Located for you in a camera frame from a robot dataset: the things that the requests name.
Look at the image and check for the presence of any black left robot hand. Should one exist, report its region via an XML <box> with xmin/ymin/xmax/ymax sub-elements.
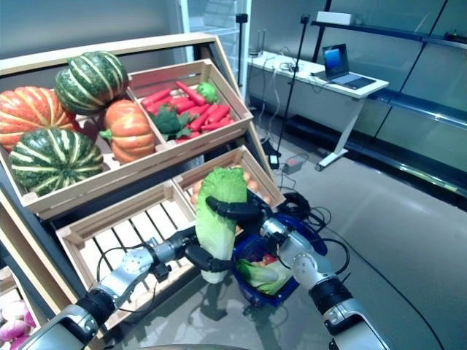
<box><xmin>171</xmin><ymin>225</ymin><xmax>234</xmax><ymax>273</ymax></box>

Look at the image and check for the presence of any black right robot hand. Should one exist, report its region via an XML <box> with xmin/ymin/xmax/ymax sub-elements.
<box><xmin>206</xmin><ymin>189</ymin><xmax>273</xmax><ymax>234</ymax></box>

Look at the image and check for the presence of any blue plastic shopping basket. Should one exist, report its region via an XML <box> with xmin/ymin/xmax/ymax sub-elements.
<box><xmin>232</xmin><ymin>213</ymin><xmax>328</xmax><ymax>308</ymax></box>

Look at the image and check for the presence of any wooden potato crate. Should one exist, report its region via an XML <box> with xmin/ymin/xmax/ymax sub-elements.
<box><xmin>171</xmin><ymin>144</ymin><xmax>286</xmax><ymax>238</ymax></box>

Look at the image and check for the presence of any reddish wooden carrot crate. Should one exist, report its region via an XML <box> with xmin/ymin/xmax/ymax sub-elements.
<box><xmin>127</xmin><ymin>58</ymin><xmax>255</xmax><ymax>152</ymax></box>

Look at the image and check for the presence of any slatted wooden cabbage crate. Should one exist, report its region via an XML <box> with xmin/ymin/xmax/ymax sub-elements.
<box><xmin>54</xmin><ymin>181</ymin><xmax>205</xmax><ymax>289</ymax></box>

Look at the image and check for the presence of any dark green broccoli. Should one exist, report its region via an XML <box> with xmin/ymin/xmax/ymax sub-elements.
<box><xmin>149</xmin><ymin>104</ymin><xmax>198</xmax><ymax>141</ymax></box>

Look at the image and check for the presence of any green bell pepper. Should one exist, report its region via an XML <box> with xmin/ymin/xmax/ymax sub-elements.
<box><xmin>196</xmin><ymin>82</ymin><xmax>220</xmax><ymax>105</ymax></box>

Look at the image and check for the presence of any white office desk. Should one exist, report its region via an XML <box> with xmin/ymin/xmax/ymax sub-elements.
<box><xmin>247</xmin><ymin>50</ymin><xmax>390</xmax><ymax>172</ymax></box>

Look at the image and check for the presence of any wide wooden pumpkin crate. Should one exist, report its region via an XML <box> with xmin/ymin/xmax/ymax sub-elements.
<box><xmin>0</xmin><ymin>82</ymin><xmax>172</xmax><ymax>222</ymax></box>

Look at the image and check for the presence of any small orange pumpkin green stem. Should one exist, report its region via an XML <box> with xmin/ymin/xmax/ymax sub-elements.
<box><xmin>99</xmin><ymin>98</ymin><xmax>157</xmax><ymax>165</ymax></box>

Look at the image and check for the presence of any black router with antennas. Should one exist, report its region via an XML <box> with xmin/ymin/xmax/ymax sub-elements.
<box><xmin>249</xmin><ymin>28</ymin><xmax>266</xmax><ymax>58</ymax></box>

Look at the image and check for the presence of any open grey laptop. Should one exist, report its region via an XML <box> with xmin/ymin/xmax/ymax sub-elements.
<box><xmin>322</xmin><ymin>43</ymin><xmax>377</xmax><ymax>90</ymax></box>

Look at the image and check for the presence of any green striped pumpkin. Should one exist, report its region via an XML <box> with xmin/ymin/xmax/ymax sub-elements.
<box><xmin>9</xmin><ymin>127</ymin><xmax>105</xmax><ymax>198</ymax></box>
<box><xmin>53</xmin><ymin>50</ymin><xmax>129</xmax><ymax>116</ymax></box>

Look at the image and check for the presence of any black straight sensor stand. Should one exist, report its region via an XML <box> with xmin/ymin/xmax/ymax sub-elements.
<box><xmin>235</xmin><ymin>12</ymin><xmax>250</xmax><ymax>88</ymax></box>

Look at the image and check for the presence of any glass door cabinet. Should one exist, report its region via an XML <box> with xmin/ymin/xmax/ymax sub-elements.
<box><xmin>178</xmin><ymin>0</ymin><xmax>252</xmax><ymax>63</ymax></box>

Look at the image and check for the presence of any black leaning tripod stand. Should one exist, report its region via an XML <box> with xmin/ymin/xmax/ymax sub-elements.
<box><xmin>273</xmin><ymin>14</ymin><xmax>311</xmax><ymax>156</ymax></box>

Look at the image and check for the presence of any flat white box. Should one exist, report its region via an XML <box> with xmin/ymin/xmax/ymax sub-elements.
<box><xmin>315</xmin><ymin>11</ymin><xmax>355</xmax><ymax>26</ymax></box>

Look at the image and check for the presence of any wooden vegetable display stand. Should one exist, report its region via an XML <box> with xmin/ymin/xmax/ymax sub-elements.
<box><xmin>0</xmin><ymin>31</ymin><xmax>289</xmax><ymax>350</ymax></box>

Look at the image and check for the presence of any large orange ribbed pumpkin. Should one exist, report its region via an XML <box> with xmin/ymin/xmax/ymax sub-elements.
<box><xmin>0</xmin><ymin>86</ymin><xmax>80</xmax><ymax>152</ymax></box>

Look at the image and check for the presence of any grey power strip red switch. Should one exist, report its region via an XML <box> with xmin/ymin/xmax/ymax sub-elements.
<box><xmin>283</xmin><ymin>157</ymin><xmax>306</xmax><ymax>175</ymax></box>

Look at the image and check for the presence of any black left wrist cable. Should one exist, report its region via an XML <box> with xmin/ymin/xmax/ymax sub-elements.
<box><xmin>96</xmin><ymin>246</ymin><xmax>158</xmax><ymax>314</ymax></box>

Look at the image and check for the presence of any white desk cable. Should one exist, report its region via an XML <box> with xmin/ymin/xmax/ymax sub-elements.
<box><xmin>271</xmin><ymin>67</ymin><xmax>282</xmax><ymax>110</ymax></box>

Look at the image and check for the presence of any black desk cable bundle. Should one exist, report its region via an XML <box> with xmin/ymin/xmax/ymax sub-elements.
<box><xmin>279</xmin><ymin>60</ymin><xmax>306</xmax><ymax>74</ymax></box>

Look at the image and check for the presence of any long black tether cable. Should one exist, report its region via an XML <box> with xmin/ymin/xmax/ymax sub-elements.
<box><xmin>339</xmin><ymin>240</ymin><xmax>446</xmax><ymax>350</ymax></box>

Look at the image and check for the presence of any dark low wall rail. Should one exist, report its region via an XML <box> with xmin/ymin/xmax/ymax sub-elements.
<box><xmin>364</xmin><ymin>89</ymin><xmax>467</xmax><ymax>129</ymax></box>

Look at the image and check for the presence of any dark wall shelf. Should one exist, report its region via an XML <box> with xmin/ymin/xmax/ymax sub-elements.
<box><xmin>310</xmin><ymin>20</ymin><xmax>467</xmax><ymax>51</ymax></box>

